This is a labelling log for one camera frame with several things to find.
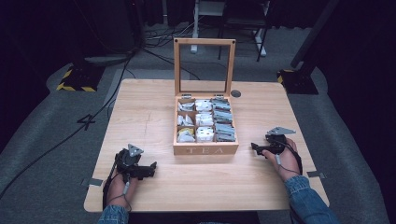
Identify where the pile of white tea bags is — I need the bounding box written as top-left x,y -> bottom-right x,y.
177,100 -> 196,144

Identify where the black metal frame stand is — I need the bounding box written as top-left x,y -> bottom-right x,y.
217,0 -> 271,63

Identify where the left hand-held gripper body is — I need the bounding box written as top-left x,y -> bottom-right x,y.
114,143 -> 149,182

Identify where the person's right hand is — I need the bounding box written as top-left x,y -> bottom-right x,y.
262,137 -> 303,183

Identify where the thin black floor cable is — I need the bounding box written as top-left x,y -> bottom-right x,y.
141,47 -> 202,81

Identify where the black stand base striped edge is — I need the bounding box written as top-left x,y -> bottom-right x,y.
56,63 -> 106,93
276,68 -> 319,95

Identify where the row of white tea packets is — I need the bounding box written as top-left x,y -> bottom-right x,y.
194,99 -> 216,144

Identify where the black slanted stand post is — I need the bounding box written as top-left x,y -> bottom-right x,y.
290,0 -> 341,69

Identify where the wooden tea box with lid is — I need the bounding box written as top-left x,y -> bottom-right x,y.
173,37 -> 240,156

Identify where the bundle of floor cables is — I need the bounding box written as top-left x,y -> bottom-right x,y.
143,22 -> 195,49

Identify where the right gripper cable grey plug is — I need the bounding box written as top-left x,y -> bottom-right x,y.
274,139 -> 304,176

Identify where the row of grey tea packets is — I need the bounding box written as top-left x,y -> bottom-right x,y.
211,97 -> 237,143

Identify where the grey tape piece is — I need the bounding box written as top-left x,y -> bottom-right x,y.
81,177 -> 105,188
306,170 -> 327,180

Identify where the white metal stand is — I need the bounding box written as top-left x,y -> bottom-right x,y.
190,0 -> 268,58

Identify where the person's left hand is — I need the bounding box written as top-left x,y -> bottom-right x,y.
106,172 -> 140,209

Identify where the long black floor cable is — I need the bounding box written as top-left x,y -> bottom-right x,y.
0,50 -> 138,200

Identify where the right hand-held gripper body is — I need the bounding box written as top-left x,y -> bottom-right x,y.
263,125 -> 297,156

